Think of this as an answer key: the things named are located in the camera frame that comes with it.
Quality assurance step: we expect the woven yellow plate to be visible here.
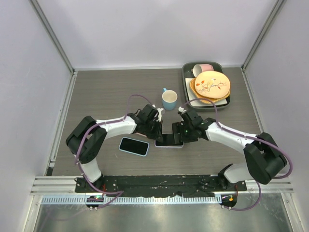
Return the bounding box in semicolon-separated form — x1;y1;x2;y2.
189;78;230;104

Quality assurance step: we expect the purple phone case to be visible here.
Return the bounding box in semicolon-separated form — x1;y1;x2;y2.
154;141;184;148

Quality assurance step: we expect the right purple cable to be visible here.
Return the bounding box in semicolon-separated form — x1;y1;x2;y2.
181;98;295;211

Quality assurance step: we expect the white cable duct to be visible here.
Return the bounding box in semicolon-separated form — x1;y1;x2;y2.
41;194;222;205

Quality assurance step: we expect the pink cup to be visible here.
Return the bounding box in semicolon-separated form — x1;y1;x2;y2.
192;64;214;77

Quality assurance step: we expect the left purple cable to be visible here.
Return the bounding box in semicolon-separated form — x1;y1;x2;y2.
74;93;155;208

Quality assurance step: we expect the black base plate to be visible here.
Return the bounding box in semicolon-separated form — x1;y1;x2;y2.
75;174;248;198

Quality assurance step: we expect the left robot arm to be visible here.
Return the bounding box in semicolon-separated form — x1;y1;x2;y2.
66;104;165;193

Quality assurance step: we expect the purple cable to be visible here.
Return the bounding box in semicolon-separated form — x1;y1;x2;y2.
181;98;295;211
74;93;155;208

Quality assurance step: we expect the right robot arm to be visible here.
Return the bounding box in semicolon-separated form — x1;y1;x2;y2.
173;107;287;191

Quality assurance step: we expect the black phone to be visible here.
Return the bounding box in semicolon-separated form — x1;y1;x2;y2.
163;134;173;144
119;137;149;155

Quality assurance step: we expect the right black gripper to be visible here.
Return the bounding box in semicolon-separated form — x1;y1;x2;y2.
172;122;198;145

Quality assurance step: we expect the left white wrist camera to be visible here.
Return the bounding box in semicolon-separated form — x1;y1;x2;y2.
155;108;165;122

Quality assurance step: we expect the blue mug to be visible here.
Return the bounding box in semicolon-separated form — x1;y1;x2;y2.
162;88;178;111

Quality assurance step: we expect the white square plate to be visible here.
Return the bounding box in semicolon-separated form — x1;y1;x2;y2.
184;76;230;107

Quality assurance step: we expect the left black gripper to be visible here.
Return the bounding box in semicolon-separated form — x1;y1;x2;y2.
144;119;163;143

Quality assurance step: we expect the light blue phone case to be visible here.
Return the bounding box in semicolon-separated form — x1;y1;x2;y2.
118;136;150;157

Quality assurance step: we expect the orange bird plate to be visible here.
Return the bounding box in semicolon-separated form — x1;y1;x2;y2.
194;71;231;99

